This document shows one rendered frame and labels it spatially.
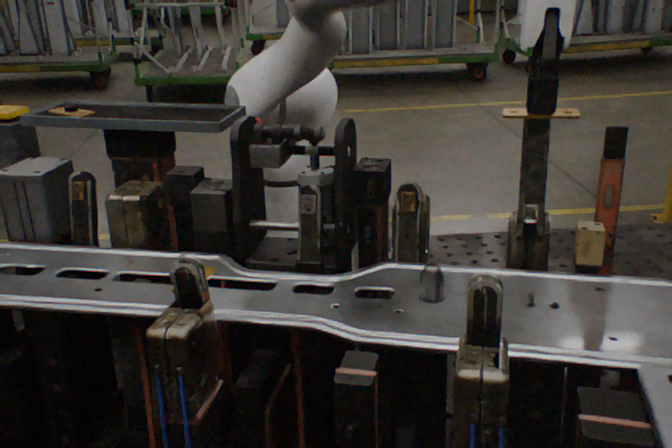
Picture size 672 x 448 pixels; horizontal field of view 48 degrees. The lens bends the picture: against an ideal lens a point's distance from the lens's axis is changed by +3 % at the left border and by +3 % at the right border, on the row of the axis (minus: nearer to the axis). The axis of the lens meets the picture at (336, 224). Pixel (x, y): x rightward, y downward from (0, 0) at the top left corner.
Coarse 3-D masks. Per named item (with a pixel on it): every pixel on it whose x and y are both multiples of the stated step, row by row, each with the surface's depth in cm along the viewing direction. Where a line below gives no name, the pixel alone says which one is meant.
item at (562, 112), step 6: (504, 108) 89; (510, 108) 88; (516, 108) 88; (522, 108) 88; (564, 108) 87; (570, 108) 87; (504, 114) 86; (510, 114) 86; (516, 114) 86; (522, 114) 85; (528, 114) 85; (534, 114) 85; (540, 114) 85; (546, 114) 85; (552, 114) 85; (558, 114) 85; (564, 114) 85; (570, 114) 84; (576, 114) 84
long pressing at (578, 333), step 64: (0, 256) 116; (64, 256) 115; (128, 256) 114; (256, 320) 94; (320, 320) 93; (384, 320) 92; (448, 320) 92; (512, 320) 92; (576, 320) 91; (640, 320) 91
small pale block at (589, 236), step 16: (576, 224) 104; (592, 224) 103; (576, 240) 104; (592, 240) 102; (576, 256) 103; (592, 256) 102; (592, 272) 104; (576, 368) 110; (576, 384) 110; (560, 432) 117
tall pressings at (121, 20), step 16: (64, 0) 944; (80, 0) 974; (96, 0) 971; (112, 0) 980; (16, 16) 943; (80, 16) 962; (96, 16) 977; (16, 32) 947; (80, 32) 959; (128, 32) 987
